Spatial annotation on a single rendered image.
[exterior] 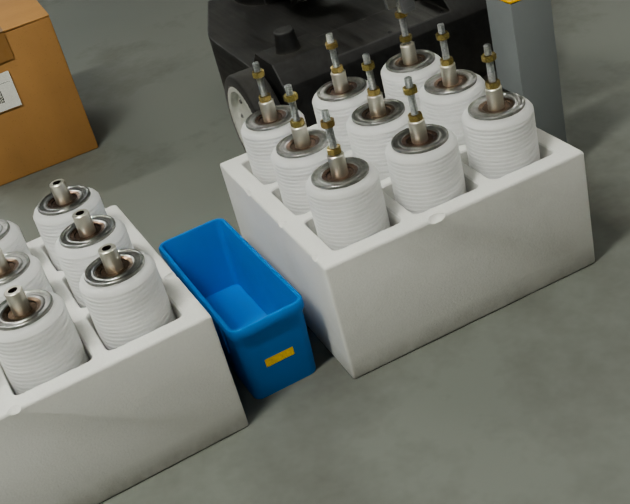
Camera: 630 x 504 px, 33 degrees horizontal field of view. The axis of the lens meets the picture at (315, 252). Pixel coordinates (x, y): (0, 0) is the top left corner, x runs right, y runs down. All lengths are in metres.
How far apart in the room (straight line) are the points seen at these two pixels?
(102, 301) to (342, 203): 0.32
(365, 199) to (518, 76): 0.42
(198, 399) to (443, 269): 0.36
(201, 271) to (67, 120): 0.73
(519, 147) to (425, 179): 0.14
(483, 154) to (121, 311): 0.52
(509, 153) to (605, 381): 0.32
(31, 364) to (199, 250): 0.43
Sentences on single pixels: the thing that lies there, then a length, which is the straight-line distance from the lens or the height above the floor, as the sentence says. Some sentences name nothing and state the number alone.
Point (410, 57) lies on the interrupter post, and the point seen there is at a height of 0.26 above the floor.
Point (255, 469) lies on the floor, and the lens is 1.31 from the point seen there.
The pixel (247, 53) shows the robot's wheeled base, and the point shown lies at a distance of 2.06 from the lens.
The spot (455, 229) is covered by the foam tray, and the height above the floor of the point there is 0.15.
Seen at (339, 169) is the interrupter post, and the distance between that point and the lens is 1.32.
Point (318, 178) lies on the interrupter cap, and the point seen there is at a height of 0.25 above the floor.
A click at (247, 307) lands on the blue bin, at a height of 0.00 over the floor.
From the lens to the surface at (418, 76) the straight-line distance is 1.58.
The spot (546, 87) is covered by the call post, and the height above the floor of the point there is 0.16.
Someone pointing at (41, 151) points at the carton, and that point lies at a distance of 2.26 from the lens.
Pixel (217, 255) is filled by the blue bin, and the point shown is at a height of 0.06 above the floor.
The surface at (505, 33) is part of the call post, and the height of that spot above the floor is 0.26.
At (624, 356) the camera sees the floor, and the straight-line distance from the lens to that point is 1.36.
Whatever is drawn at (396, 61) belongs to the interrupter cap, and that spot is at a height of 0.25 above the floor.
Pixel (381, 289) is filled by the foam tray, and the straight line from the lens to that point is 1.34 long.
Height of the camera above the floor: 0.87
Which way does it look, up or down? 31 degrees down
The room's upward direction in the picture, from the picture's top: 15 degrees counter-clockwise
